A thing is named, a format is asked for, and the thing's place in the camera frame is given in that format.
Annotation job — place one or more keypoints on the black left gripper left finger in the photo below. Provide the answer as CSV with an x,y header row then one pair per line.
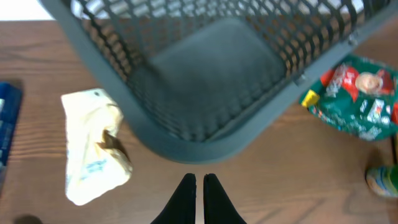
x,y
181,207

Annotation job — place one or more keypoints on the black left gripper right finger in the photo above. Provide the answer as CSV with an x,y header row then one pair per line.
x,y
218,208

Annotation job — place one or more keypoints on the beige paper pouch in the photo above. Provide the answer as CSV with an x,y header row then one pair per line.
x,y
96,161

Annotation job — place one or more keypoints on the green lid jar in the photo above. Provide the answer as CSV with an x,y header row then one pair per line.
x,y
382,180

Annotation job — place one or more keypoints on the green coffee sachet bag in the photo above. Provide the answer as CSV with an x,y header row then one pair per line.
x,y
358,96

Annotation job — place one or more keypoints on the blue Kleenex tissue pack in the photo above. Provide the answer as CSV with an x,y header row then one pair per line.
x,y
11,98

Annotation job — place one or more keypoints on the grey plastic mesh basket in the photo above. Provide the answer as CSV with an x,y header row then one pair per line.
x,y
198,80

